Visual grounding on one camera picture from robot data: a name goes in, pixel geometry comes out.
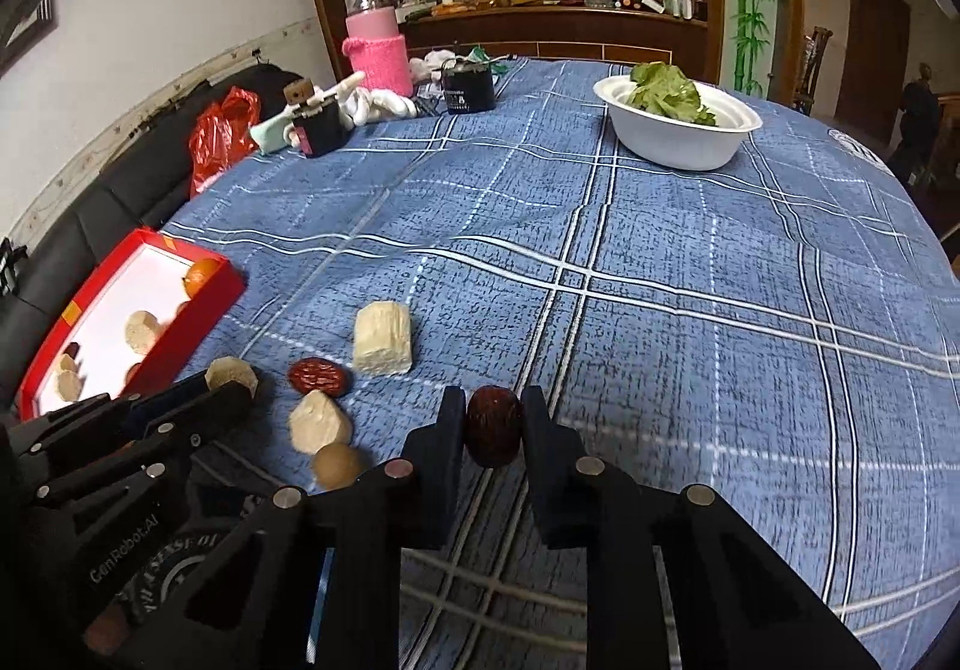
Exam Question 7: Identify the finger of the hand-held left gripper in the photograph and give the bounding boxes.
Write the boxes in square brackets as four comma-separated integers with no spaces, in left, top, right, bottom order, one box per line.
[30,385,256,502]
[7,394,132,465]

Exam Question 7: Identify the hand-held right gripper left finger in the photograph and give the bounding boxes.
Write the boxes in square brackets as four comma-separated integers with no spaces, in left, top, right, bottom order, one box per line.
[135,385,467,670]

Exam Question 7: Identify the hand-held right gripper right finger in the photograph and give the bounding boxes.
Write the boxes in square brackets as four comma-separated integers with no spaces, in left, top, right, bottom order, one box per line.
[521,385,882,670]

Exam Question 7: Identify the red cardboard box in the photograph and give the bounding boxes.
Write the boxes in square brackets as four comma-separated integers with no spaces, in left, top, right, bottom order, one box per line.
[15,227,247,422]

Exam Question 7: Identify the orange mandarin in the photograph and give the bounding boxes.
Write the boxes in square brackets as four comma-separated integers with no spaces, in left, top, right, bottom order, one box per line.
[182,257,222,300]

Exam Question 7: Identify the person's left hand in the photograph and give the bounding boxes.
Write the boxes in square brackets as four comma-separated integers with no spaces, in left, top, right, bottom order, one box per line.
[82,608,130,657]

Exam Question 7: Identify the black leather sofa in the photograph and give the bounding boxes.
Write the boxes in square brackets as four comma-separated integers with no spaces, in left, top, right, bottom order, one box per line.
[0,65,305,431]

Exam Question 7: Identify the red plastic bag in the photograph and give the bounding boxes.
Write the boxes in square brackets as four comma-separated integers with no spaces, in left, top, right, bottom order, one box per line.
[187,86,262,200]

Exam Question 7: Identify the mint green cloth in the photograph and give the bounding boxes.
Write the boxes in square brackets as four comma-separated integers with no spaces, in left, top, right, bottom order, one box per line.
[249,110,301,155]

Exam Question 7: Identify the white bowl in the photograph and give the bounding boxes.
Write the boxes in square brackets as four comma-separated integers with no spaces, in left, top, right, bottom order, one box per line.
[592,73,764,172]

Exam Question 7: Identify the white cloth gloves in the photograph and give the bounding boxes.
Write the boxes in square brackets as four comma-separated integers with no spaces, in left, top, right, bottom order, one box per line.
[322,73,417,129]

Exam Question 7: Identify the black jar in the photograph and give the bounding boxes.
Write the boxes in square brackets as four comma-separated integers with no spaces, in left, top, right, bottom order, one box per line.
[439,58,497,114]

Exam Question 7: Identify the green leafy vegetables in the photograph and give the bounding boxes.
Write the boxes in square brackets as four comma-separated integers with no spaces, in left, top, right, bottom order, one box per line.
[628,61,719,128]

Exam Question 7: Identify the pink sleeved bottle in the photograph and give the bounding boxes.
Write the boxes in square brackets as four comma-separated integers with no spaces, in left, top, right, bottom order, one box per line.
[341,0,415,99]

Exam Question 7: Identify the wooden counter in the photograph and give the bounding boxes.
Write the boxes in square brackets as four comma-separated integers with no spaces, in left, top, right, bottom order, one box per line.
[397,2,710,82]

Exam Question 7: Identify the wooden chair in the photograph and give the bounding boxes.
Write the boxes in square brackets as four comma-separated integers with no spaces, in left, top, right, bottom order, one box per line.
[795,26,835,116]

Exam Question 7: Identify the brown wooden door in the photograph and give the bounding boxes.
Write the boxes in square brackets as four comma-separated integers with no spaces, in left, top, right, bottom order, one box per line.
[834,0,912,125]

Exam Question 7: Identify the framed wall picture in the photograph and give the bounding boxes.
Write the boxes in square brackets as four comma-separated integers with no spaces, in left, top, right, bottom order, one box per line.
[0,0,59,78]

